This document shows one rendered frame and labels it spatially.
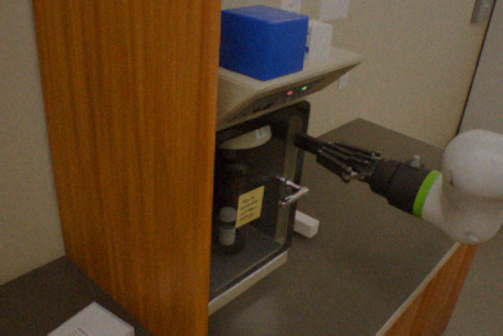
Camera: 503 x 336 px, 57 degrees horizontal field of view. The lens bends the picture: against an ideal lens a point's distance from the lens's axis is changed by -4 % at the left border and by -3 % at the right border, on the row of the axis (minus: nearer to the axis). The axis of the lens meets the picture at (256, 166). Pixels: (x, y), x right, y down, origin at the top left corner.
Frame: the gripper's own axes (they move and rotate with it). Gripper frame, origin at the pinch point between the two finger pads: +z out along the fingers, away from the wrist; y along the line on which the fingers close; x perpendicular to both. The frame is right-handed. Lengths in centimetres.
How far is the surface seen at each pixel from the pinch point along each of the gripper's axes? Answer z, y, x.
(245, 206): 3.6, 15.0, 10.7
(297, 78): -6.8, 17.1, -19.5
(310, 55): -3.0, 8.8, -21.1
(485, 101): 33, -284, 65
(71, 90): 31.9, 35.4, -10.3
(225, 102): -1.2, 27.4, -16.0
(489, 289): -27, -165, 131
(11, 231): 48, 46, 26
